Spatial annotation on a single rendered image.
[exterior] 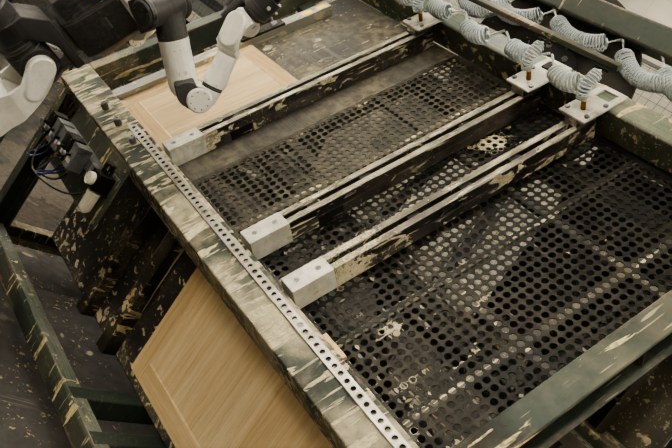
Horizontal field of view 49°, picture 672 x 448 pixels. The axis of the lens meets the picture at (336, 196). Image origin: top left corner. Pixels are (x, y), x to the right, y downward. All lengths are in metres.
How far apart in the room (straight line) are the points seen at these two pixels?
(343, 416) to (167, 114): 1.43
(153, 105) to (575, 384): 1.77
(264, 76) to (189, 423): 1.25
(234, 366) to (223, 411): 0.13
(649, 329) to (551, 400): 0.30
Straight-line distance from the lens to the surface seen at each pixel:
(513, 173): 2.20
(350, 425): 1.66
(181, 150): 2.46
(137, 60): 3.12
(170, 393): 2.45
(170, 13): 2.23
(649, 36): 2.86
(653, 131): 2.31
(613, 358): 1.77
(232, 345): 2.28
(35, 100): 2.41
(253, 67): 2.87
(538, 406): 1.68
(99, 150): 2.67
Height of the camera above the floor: 1.46
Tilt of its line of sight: 8 degrees down
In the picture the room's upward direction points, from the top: 35 degrees clockwise
